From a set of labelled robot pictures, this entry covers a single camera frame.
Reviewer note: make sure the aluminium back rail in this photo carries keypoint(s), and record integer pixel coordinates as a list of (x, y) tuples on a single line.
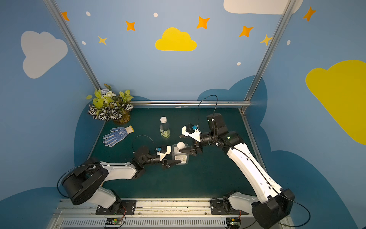
[(148, 103)]

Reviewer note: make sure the aluminium corner post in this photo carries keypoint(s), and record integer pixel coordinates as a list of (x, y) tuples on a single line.
[(62, 23), (283, 22)]

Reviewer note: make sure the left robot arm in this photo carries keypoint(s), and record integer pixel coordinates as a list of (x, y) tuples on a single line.
[(85, 182)]

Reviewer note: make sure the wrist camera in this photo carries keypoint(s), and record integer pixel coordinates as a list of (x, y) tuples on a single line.
[(191, 131), (163, 151)]

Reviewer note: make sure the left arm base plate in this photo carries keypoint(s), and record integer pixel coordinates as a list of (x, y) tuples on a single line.
[(120, 207)]

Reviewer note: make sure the right circuit board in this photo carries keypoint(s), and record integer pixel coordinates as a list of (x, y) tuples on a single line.
[(233, 223)]

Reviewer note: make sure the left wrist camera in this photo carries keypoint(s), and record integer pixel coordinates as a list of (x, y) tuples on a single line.
[(163, 151)]

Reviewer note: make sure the aluminium front rail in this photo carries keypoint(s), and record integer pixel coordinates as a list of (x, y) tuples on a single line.
[(150, 213)]

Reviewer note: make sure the aluminium rail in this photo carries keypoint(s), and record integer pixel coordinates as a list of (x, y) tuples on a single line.
[(150, 213), (148, 103)]

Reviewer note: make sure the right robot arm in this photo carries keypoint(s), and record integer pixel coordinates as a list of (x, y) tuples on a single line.
[(271, 202)]

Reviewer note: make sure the artificial potted plant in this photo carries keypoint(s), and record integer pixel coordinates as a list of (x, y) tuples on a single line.
[(107, 105)]

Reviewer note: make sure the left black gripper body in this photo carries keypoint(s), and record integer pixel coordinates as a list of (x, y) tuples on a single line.
[(166, 161)]

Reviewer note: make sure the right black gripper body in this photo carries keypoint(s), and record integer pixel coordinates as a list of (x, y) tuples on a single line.
[(195, 146)]

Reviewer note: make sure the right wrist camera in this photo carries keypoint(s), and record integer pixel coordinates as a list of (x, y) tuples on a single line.
[(191, 131)]

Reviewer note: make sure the blue dotted work glove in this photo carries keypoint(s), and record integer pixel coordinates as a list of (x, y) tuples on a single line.
[(116, 135)]

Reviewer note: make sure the circuit board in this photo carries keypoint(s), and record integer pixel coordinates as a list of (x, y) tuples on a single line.
[(113, 222), (233, 223)]

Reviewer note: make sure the white cap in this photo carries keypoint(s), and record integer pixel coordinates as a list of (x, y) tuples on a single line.
[(163, 120), (180, 145)]

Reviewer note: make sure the left circuit board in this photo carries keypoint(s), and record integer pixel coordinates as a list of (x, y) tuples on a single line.
[(113, 222)]

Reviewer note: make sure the right aluminium corner post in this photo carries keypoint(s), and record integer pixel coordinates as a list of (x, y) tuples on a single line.
[(283, 22)]

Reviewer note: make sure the round clear bottle green label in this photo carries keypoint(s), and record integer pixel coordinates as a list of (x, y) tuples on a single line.
[(165, 130)]

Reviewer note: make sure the square clear bottle white label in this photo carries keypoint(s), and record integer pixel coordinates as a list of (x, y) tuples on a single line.
[(176, 155)]

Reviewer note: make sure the left aluminium corner post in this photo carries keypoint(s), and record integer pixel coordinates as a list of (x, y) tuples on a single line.
[(62, 23)]

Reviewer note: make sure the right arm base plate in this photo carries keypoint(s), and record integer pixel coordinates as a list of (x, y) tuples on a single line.
[(222, 207)]

